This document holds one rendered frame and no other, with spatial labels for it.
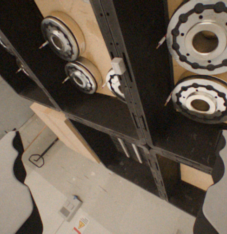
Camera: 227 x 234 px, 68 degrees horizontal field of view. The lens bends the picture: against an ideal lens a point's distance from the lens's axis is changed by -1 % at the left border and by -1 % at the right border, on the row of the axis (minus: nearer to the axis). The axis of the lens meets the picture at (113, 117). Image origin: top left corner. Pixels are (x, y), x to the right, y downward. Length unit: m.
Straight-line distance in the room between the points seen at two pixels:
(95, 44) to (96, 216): 3.39
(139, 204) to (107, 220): 0.64
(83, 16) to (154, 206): 3.29
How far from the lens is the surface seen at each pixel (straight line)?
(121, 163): 0.82
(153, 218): 3.42
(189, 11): 0.24
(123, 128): 0.40
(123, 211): 3.50
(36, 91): 0.72
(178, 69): 0.33
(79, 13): 0.39
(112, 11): 0.20
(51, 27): 0.42
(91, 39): 0.40
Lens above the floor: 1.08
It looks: 25 degrees down
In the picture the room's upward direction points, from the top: 143 degrees counter-clockwise
